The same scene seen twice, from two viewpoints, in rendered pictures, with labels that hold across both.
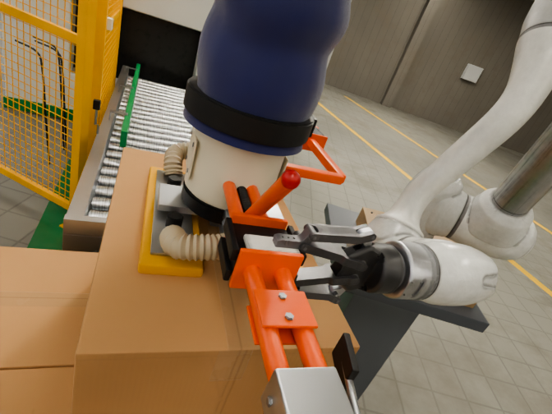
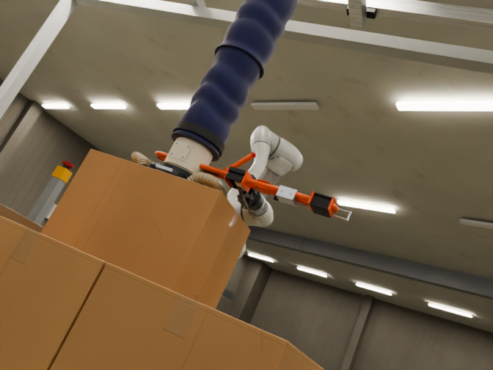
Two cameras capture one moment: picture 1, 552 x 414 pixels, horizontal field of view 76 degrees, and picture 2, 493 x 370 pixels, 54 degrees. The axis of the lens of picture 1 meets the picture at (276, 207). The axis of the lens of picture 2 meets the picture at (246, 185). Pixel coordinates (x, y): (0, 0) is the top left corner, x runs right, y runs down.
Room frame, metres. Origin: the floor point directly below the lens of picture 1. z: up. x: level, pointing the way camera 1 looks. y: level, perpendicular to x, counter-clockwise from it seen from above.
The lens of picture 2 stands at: (-1.00, 1.12, 0.50)
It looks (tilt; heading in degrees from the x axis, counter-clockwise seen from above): 18 degrees up; 320
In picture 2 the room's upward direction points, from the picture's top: 25 degrees clockwise
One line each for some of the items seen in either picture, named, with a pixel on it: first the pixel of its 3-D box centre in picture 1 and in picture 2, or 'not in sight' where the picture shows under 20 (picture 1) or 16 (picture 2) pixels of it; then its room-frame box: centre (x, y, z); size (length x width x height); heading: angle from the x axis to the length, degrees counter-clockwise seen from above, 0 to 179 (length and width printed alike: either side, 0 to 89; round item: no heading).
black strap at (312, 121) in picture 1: (251, 109); (199, 140); (0.61, 0.10, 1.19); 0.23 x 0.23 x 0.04
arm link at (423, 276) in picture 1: (402, 269); (256, 204); (0.47, -0.22, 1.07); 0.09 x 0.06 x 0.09; 26
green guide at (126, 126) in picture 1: (126, 92); not in sight; (2.27, 1.21, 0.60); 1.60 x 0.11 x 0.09; 26
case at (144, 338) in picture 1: (195, 293); (150, 235); (0.61, 0.11, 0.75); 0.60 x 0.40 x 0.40; 25
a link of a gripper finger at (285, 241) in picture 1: (295, 236); not in sight; (0.39, -0.04, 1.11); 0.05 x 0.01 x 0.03; 116
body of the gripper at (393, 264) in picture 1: (363, 266); (252, 197); (0.44, -0.15, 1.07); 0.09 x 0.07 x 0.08; 116
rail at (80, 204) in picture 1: (109, 122); not in sight; (1.93, 1.11, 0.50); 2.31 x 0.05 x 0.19; 26
